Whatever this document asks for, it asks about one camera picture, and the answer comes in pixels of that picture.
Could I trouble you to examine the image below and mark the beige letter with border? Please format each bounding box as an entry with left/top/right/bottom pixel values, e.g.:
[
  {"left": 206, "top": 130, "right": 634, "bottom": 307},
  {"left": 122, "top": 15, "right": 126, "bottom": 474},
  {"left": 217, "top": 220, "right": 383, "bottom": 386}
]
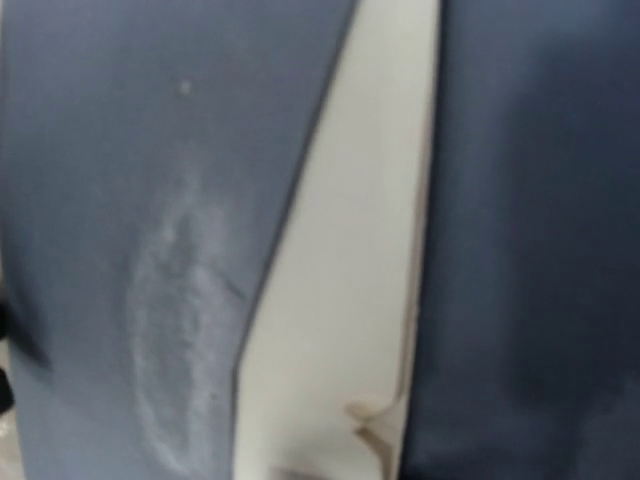
[{"left": 234, "top": 1, "right": 441, "bottom": 479}]

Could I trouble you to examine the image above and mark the blue paper envelope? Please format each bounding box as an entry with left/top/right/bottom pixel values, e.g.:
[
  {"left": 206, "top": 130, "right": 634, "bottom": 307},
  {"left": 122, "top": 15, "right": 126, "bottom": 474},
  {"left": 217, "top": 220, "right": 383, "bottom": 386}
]
[{"left": 1, "top": 1, "right": 639, "bottom": 479}]

